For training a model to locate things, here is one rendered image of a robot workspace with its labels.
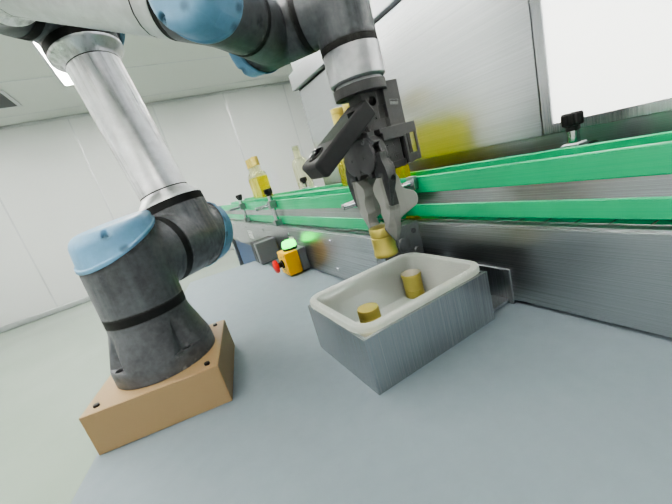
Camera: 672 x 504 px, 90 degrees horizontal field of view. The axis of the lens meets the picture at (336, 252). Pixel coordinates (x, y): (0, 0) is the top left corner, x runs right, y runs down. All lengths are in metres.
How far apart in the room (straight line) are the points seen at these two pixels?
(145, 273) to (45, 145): 6.20
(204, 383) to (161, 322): 0.11
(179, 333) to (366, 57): 0.46
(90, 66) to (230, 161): 5.98
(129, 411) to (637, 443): 0.56
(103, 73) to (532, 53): 0.70
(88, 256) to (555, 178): 0.61
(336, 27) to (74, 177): 6.25
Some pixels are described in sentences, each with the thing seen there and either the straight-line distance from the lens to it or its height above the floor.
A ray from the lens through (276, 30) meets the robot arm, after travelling 0.48.
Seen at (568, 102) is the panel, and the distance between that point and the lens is 0.69.
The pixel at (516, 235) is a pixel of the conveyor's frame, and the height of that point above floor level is 0.86.
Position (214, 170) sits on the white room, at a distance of 6.59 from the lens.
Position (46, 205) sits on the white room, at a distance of 6.65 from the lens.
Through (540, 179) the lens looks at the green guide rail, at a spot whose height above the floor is 0.94.
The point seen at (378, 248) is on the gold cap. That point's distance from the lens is 0.49.
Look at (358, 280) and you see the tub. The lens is 0.58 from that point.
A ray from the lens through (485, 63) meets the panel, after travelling 0.76.
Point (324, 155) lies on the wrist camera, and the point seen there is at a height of 1.04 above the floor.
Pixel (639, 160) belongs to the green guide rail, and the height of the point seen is 0.95.
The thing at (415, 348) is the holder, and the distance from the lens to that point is 0.46.
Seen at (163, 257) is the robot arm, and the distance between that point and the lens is 0.56.
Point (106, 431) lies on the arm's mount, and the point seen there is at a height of 0.78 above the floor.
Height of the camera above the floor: 1.03
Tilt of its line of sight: 15 degrees down
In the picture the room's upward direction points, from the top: 16 degrees counter-clockwise
